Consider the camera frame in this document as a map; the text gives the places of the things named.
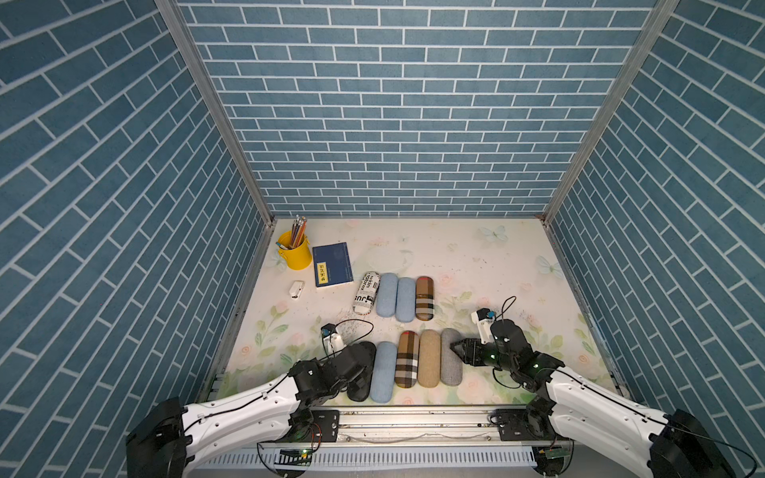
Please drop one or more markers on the beige case purple glasses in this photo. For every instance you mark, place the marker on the beige case purple glasses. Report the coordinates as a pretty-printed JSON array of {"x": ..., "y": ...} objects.
[{"x": 429, "y": 359}]

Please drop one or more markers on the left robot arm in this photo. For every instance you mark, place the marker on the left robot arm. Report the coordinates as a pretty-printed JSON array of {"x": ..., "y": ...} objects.
[{"x": 173, "y": 439}]

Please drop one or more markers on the light blue denim case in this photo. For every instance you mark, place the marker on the light blue denim case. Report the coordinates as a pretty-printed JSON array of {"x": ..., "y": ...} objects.
[{"x": 382, "y": 383}]

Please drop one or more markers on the coloured pencils bundle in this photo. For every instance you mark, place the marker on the coloured pencils bundle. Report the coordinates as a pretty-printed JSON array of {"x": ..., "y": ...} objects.
[{"x": 298, "y": 231}]

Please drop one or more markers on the flag pattern glasses case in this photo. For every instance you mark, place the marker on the flag pattern glasses case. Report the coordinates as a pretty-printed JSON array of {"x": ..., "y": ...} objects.
[{"x": 366, "y": 296}]

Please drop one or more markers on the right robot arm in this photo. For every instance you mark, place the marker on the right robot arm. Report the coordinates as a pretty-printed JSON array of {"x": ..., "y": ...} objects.
[{"x": 646, "y": 441}]

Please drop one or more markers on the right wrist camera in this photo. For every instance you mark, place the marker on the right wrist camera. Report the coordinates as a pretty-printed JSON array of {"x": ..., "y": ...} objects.
[{"x": 483, "y": 319}]

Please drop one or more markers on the grey case tortoise sunglasses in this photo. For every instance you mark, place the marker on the grey case tortoise sunglasses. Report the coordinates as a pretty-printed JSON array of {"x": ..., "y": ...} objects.
[{"x": 450, "y": 363}]

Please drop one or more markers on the yellow pencil cup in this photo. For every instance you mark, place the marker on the yellow pencil cup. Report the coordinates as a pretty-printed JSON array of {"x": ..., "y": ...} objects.
[{"x": 297, "y": 258}]

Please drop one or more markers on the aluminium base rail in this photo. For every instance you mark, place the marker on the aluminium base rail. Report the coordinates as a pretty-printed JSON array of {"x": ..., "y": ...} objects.
[{"x": 395, "y": 419}]

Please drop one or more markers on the black glasses case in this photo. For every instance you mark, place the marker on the black glasses case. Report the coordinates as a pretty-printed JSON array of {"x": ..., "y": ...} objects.
[{"x": 359, "y": 389}]

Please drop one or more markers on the plaid beige glasses case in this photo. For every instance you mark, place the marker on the plaid beige glasses case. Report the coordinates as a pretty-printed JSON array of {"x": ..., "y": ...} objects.
[{"x": 406, "y": 373}]

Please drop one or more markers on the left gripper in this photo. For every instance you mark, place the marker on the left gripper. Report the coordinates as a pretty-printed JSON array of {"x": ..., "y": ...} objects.
[{"x": 368, "y": 356}]

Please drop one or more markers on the blue case yellow glasses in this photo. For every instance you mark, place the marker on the blue case yellow glasses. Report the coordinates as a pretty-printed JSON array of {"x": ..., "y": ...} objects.
[{"x": 386, "y": 295}]

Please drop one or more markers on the dark blue book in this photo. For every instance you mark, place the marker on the dark blue book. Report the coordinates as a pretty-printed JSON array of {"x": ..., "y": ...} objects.
[{"x": 332, "y": 265}]

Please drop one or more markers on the light blue case white sunglasses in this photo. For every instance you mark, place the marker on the light blue case white sunglasses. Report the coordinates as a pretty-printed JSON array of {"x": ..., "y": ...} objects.
[{"x": 406, "y": 300}]

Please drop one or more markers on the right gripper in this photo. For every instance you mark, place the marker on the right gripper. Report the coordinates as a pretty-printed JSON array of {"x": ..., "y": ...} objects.
[{"x": 470, "y": 348}]

